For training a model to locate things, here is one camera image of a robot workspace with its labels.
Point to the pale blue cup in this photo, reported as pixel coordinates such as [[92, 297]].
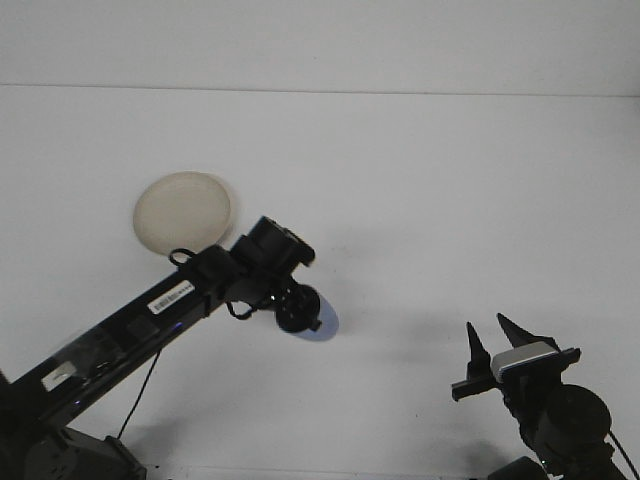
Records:
[[330, 320]]

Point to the pale round plate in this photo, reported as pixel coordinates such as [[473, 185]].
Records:
[[180, 210]]

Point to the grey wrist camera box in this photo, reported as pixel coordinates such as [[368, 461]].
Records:
[[522, 361]]

